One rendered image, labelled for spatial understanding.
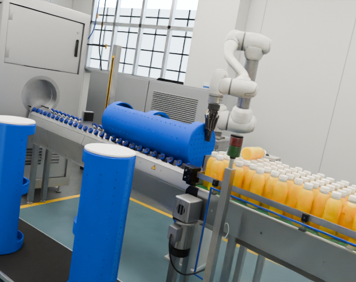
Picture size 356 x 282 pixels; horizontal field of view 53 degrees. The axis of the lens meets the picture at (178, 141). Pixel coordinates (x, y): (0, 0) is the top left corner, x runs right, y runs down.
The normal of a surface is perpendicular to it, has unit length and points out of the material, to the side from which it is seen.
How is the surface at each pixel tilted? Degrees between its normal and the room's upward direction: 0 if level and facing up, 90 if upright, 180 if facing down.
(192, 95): 90
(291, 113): 90
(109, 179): 90
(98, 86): 90
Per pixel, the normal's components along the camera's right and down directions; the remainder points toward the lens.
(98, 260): 0.29, 0.20
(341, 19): -0.57, 0.03
